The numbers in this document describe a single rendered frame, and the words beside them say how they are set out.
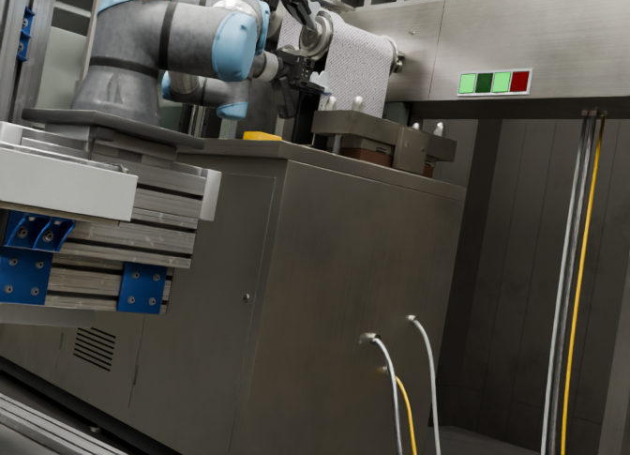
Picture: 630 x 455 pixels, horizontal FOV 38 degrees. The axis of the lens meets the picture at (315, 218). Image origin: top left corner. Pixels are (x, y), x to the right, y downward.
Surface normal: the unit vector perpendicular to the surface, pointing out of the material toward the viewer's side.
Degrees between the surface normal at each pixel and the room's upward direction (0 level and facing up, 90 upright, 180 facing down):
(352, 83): 90
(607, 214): 90
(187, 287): 90
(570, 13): 90
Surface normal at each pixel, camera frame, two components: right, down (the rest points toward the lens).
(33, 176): 0.72, 0.10
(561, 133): -0.67, -0.14
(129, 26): 0.07, 0.01
